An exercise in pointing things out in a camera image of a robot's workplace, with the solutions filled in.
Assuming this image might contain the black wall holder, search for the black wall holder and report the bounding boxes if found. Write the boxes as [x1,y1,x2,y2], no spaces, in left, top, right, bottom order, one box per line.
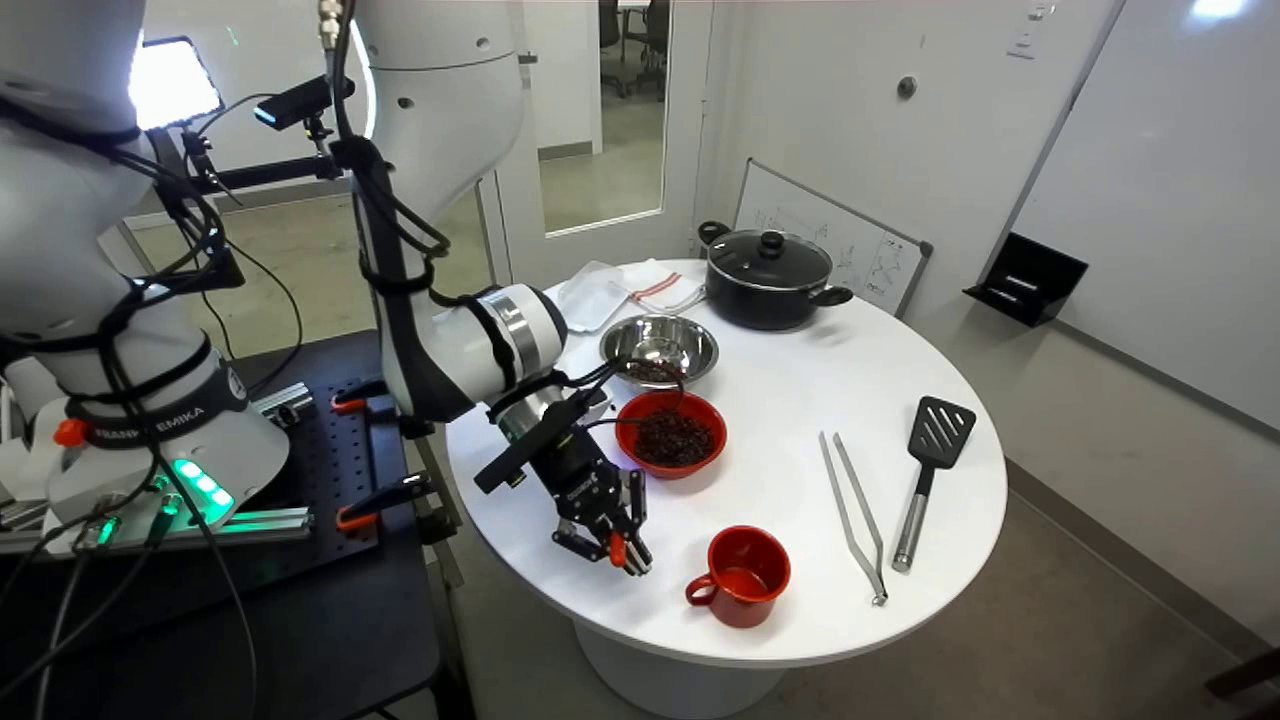
[965,231,1092,332]

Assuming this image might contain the small framed whiteboard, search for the small framed whiteboard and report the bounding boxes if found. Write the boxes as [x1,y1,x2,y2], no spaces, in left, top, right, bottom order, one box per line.
[732,155,934,319]

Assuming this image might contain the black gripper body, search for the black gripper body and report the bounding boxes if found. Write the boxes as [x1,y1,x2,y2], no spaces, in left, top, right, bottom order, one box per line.
[536,420,641,537]

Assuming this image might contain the aluminium rail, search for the aluminium rail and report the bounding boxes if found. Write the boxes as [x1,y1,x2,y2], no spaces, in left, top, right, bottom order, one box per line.
[78,500,321,550]

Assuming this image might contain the black pot lid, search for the black pot lid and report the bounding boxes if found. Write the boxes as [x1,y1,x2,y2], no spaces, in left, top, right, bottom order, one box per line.
[704,223,835,295]

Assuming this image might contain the orange black clamp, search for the orange black clamp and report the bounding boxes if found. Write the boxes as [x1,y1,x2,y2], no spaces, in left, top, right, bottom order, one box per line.
[329,375,393,420]
[333,470,437,538]

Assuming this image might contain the LED light panel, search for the LED light panel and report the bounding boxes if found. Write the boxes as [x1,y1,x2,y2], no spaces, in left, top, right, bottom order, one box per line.
[126,37,225,137]

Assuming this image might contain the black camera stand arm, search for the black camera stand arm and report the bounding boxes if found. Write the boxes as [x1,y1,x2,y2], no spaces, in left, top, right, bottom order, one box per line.
[139,123,365,295]

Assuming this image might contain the silver metal bowl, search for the silver metal bowl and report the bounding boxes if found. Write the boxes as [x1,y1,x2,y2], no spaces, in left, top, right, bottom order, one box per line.
[596,311,725,393]

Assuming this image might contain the white table pedestal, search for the white table pedestal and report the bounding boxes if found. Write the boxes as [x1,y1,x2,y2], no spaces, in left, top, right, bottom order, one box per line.
[575,636,791,720]

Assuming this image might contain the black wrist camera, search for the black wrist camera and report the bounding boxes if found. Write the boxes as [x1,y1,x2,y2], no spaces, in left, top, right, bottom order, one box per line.
[472,393,590,495]

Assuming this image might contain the red bowl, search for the red bowl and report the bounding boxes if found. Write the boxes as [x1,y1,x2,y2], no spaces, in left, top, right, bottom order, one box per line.
[610,386,732,482]

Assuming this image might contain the white switch plate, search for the white switch plate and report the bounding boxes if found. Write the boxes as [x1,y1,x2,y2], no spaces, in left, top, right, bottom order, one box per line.
[1009,4,1060,64]

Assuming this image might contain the black robot cart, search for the black robot cart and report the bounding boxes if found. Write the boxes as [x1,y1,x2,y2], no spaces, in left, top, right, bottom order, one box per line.
[0,329,463,720]

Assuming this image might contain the black stereo camera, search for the black stereo camera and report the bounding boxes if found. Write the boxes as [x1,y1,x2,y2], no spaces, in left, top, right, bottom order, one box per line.
[252,70,358,132]

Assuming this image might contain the black cooking pot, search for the black cooking pot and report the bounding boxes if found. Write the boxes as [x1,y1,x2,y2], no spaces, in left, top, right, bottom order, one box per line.
[697,217,857,335]

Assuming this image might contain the metal tongs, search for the metal tongs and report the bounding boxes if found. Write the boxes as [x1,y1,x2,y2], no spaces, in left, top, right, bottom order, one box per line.
[814,428,891,611]

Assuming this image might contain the dark beans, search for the dark beans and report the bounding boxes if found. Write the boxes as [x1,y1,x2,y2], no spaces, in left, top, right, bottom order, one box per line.
[626,402,714,468]

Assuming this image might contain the black slotted spatula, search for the black slotted spatula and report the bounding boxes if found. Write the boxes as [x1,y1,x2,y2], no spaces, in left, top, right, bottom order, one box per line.
[889,393,979,574]

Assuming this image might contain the red cup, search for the red cup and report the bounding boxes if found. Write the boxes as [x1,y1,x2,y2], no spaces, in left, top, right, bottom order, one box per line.
[682,524,794,630]

